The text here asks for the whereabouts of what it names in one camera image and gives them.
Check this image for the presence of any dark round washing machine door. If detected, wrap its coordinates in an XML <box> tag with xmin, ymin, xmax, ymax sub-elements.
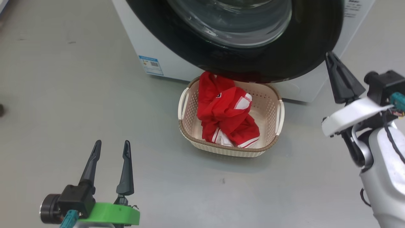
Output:
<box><xmin>125</xmin><ymin>0</ymin><xmax>345</xmax><ymax>84</ymax></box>

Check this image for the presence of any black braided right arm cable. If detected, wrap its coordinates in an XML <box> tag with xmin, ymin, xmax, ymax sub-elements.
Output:
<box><xmin>381</xmin><ymin>111</ymin><xmax>405</xmax><ymax>165</ymax></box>

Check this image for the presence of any blue energy label sticker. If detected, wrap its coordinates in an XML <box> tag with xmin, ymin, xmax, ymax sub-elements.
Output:
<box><xmin>139</xmin><ymin>55</ymin><xmax>164</xmax><ymax>76</ymax></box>

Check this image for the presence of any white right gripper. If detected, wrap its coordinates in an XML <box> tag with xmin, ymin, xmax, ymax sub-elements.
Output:
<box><xmin>322</xmin><ymin>51</ymin><xmax>394</xmax><ymax>137</ymax></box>

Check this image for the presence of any left camera cable teal plug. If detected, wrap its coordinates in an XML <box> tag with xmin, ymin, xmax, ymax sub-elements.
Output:
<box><xmin>59</xmin><ymin>210</ymin><xmax>79</xmax><ymax>228</ymax></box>

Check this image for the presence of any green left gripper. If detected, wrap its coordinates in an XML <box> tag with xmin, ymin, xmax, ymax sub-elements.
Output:
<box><xmin>77</xmin><ymin>140</ymin><xmax>140</xmax><ymax>226</ymax></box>

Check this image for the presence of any right camera cable teal plug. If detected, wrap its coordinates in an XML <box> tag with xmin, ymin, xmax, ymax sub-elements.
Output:
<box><xmin>390</xmin><ymin>92</ymin><xmax>405</xmax><ymax>112</ymax></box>

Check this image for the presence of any white washing machine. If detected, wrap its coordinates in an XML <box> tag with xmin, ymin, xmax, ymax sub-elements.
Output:
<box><xmin>111</xmin><ymin>0</ymin><xmax>377</xmax><ymax>103</ymax></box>

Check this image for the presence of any camera cable teal plug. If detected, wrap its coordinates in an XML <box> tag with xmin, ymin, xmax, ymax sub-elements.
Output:
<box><xmin>390</xmin><ymin>92</ymin><xmax>405</xmax><ymax>112</ymax></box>
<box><xmin>59</xmin><ymin>210</ymin><xmax>79</xmax><ymax>228</ymax></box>

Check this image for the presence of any red and white garment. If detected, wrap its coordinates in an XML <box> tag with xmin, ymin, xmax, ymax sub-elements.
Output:
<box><xmin>196</xmin><ymin>71</ymin><xmax>260</xmax><ymax>149</ymax></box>

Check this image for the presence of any cream perforated laundry basket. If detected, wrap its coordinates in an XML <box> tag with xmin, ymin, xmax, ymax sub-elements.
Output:
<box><xmin>178</xmin><ymin>76</ymin><xmax>285</xmax><ymax>158</ymax></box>

